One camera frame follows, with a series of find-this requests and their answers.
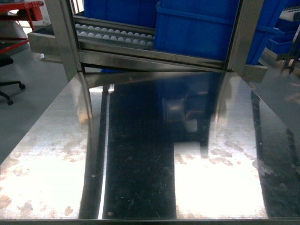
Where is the blue plastic bin front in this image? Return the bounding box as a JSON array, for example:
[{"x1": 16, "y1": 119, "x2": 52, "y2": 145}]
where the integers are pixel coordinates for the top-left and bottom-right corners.
[{"x1": 154, "y1": 0, "x2": 287, "y2": 65}]

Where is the blue plastic bin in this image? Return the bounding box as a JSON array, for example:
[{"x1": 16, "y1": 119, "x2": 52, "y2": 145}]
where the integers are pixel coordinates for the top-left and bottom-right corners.
[
  {"x1": 84, "y1": 0, "x2": 159, "y2": 28},
  {"x1": 154, "y1": 0, "x2": 287, "y2": 65}
]

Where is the blue plastic bin rear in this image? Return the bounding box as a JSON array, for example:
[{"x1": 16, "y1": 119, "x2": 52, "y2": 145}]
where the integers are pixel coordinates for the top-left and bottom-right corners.
[{"x1": 84, "y1": 0, "x2": 159, "y2": 28}]

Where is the stainless steel roller rack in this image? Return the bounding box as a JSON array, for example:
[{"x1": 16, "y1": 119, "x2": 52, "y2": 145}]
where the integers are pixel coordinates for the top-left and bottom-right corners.
[{"x1": 28, "y1": 0, "x2": 267, "y2": 83}]

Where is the blue bin far right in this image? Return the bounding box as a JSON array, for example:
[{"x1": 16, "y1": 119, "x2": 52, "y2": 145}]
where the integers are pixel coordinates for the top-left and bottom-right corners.
[{"x1": 267, "y1": 32, "x2": 295, "y2": 54}]

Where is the black office chair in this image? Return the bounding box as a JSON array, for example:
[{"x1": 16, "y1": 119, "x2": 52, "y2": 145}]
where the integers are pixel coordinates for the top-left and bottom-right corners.
[{"x1": 0, "y1": 53, "x2": 26, "y2": 105}]

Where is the red metal table frame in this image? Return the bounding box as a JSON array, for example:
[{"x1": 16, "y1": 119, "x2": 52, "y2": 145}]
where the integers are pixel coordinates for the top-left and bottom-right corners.
[{"x1": 0, "y1": 0, "x2": 45, "y2": 53}]

